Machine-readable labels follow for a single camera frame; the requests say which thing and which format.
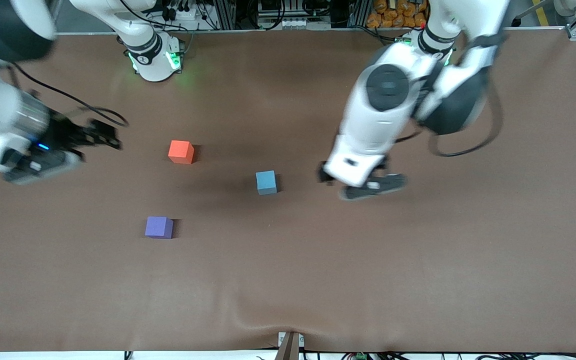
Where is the aluminium frame post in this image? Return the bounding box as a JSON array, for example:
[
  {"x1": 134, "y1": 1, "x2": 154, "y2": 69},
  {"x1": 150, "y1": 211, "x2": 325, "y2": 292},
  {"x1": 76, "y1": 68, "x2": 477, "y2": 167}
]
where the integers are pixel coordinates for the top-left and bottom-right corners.
[
  {"x1": 208, "y1": 0, "x2": 236, "y2": 30},
  {"x1": 348, "y1": 0, "x2": 371, "y2": 28}
]

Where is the purple foam block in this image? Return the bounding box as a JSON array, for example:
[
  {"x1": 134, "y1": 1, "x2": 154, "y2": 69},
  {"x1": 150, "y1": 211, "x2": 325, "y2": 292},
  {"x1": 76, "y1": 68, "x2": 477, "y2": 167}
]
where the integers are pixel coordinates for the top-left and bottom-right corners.
[{"x1": 144, "y1": 216, "x2": 174, "y2": 240}]

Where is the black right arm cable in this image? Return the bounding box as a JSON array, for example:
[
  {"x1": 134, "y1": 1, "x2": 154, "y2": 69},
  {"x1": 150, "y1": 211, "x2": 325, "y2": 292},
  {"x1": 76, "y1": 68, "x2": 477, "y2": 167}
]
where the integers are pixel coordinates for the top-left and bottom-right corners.
[{"x1": 13, "y1": 65, "x2": 129, "y2": 128}]

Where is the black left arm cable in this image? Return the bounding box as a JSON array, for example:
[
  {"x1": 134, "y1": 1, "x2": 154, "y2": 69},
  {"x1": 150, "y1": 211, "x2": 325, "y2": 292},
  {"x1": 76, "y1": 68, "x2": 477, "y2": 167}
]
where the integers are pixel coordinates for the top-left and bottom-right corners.
[{"x1": 428, "y1": 80, "x2": 504, "y2": 158}]

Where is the brown table cover sheet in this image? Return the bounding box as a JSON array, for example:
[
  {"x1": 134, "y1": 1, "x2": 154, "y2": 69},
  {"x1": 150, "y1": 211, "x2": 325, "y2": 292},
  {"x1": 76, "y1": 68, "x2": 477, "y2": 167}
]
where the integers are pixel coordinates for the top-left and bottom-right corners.
[{"x1": 0, "y1": 27, "x2": 576, "y2": 353}]

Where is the orange bags pile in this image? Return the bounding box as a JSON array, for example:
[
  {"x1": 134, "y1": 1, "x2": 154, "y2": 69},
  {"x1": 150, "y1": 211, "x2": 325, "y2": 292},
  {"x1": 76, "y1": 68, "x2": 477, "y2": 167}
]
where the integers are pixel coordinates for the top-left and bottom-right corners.
[{"x1": 366, "y1": 0, "x2": 429, "y2": 29}]

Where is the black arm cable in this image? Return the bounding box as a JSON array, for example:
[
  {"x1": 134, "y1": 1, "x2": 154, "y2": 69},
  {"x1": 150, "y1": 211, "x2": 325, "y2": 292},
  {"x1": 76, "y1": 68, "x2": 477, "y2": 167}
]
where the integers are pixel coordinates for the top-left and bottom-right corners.
[
  {"x1": 428, "y1": 80, "x2": 504, "y2": 158},
  {"x1": 13, "y1": 65, "x2": 129, "y2": 128}
]

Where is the white power strip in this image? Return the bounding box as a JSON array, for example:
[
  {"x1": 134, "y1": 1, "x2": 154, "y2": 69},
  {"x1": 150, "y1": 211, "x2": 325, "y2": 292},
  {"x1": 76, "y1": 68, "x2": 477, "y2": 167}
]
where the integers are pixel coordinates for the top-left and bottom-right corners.
[{"x1": 160, "y1": 5, "x2": 204, "y2": 22}]

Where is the brown clamp with metal bracket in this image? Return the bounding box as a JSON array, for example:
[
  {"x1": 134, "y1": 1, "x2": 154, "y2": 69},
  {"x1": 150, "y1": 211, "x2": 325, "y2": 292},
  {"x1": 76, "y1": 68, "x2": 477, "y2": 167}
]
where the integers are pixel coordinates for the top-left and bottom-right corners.
[{"x1": 277, "y1": 331, "x2": 305, "y2": 360}]

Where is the orange foam block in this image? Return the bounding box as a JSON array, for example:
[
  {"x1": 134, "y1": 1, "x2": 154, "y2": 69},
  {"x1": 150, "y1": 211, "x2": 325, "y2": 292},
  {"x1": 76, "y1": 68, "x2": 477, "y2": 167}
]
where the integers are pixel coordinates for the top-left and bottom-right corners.
[{"x1": 168, "y1": 140, "x2": 195, "y2": 165}]

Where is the light blue foam block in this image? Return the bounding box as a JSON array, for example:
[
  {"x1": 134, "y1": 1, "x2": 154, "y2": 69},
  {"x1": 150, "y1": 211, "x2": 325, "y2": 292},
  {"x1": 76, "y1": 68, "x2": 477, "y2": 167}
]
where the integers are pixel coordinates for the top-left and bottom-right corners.
[{"x1": 255, "y1": 170, "x2": 278, "y2": 196}]

